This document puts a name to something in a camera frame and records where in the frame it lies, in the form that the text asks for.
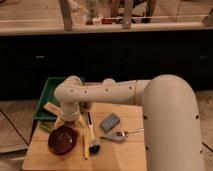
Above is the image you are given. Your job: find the dark red bowl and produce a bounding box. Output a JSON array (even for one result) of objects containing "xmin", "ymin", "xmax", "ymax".
[{"xmin": 48, "ymin": 126, "xmax": 77, "ymax": 155}]

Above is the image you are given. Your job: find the beige sponge block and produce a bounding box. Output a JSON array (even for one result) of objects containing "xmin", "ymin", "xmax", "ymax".
[{"xmin": 43, "ymin": 102, "xmax": 60, "ymax": 116}]

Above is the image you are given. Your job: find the yellow pencil stick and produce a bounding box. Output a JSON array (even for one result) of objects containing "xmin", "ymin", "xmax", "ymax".
[{"xmin": 83, "ymin": 132, "xmax": 89, "ymax": 160}]

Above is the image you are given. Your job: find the black bristle dish brush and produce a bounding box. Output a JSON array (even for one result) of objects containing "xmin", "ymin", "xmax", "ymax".
[{"xmin": 87, "ymin": 113, "xmax": 100, "ymax": 154}]

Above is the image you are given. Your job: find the green plastic tray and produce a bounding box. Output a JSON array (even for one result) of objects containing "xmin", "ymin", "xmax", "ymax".
[{"xmin": 33, "ymin": 77, "xmax": 65, "ymax": 121}]

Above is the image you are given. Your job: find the black floor cable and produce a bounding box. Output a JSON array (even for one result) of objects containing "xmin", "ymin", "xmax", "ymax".
[{"xmin": 0, "ymin": 108, "xmax": 31, "ymax": 148}]

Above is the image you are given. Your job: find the grey blue sponge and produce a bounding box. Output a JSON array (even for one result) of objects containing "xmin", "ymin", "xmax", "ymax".
[{"xmin": 100, "ymin": 113, "xmax": 120, "ymax": 132}]

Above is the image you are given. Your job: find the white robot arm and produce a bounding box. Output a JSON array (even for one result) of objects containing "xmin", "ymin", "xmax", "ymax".
[{"xmin": 54, "ymin": 74, "xmax": 205, "ymax": 171}]

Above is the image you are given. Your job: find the green vegetable toy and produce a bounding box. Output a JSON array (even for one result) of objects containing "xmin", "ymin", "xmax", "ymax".
[{"xmin": 39, "ymin": 122, "xmax": 54, "ymax": 133}]

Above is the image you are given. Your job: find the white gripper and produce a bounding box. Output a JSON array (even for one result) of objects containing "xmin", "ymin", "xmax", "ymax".
[{"xmin": 61, "ymin": 103, "xmax": 80, "ymax": 122}]

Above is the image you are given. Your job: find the grey blue spoon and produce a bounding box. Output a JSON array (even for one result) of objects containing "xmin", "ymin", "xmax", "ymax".
[{"xmin": 101, "ymin": 131, "xmax": 127, "ymax": 143}]

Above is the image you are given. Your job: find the dark cabinet counter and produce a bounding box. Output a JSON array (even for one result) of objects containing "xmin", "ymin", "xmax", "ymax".
[{"xmin": 0, "ymin": 28, "xmax": 213, "ymax": 99}]

